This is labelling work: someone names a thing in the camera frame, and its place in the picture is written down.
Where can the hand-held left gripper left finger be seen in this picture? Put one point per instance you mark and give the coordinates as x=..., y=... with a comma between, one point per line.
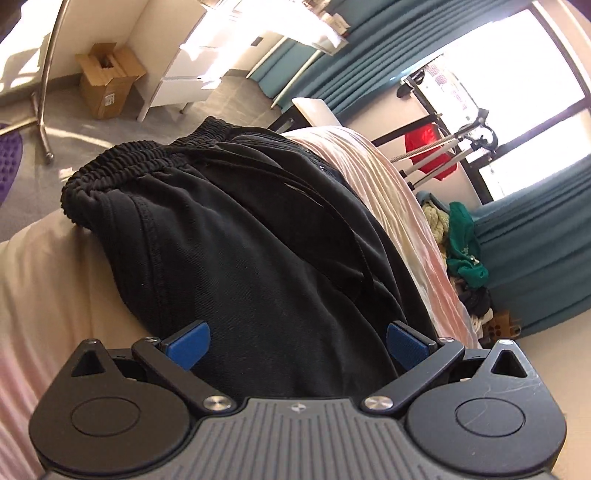
x=187, y=345

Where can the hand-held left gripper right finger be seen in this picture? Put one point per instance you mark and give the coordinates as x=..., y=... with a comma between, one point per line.
x=408, y=347

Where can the black pants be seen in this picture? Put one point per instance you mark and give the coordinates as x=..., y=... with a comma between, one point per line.
x=254, y=254

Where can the black clothes pile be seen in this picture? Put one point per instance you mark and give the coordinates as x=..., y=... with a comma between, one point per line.
x=475, y=300

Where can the white cloth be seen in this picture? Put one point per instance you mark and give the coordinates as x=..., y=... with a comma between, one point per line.
x=482, y=323

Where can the brown paper bag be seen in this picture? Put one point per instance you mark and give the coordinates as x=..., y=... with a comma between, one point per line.
x=505, y=326

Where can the green garment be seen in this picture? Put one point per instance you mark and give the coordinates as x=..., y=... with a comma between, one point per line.
x=466, y=244

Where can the cream knit garment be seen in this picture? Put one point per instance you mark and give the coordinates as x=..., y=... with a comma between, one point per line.
x=436, y=221

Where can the bed with pink sheet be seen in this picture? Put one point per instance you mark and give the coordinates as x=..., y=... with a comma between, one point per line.
x=55, y=286

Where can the blue curtain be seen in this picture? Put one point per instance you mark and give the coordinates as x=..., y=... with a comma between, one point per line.
x=540, y=249
x=369, y=50

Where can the red garment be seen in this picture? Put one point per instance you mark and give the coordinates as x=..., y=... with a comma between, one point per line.
x=422, y=138

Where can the purple mat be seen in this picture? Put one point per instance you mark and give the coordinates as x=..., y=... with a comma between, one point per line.
x=9, y=157

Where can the white drawer unit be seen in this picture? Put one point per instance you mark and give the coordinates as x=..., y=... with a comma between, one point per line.
x=184, y=78

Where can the cardboard box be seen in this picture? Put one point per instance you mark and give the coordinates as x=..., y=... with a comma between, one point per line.
x=108, y=83

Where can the window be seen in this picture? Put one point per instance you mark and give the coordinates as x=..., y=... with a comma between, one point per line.
x=521, y=60

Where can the metal chair leg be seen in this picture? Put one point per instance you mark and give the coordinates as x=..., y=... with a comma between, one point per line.
x=48, y=69

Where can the tissue box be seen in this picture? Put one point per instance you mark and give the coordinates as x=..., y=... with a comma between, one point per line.
x=339, y=24

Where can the white vanity desk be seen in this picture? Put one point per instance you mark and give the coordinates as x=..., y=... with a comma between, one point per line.
x=286, y=23

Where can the black chair frame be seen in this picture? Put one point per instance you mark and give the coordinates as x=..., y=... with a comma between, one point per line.
x=427, y=92

